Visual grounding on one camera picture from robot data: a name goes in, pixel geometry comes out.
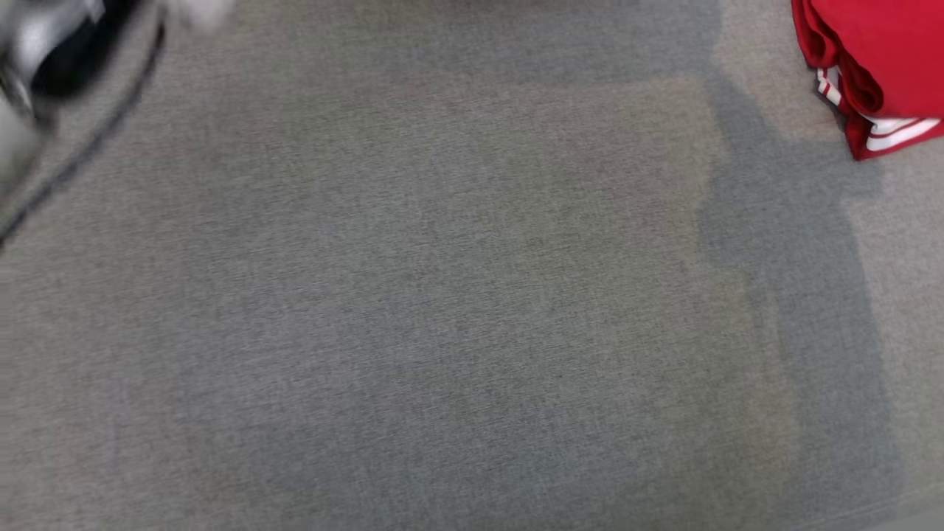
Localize red white-sleeved T-shirt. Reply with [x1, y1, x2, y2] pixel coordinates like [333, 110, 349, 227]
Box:
[789, 0, 944, 163]

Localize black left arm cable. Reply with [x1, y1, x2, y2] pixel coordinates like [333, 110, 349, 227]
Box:
[0, 15, 169, 248]

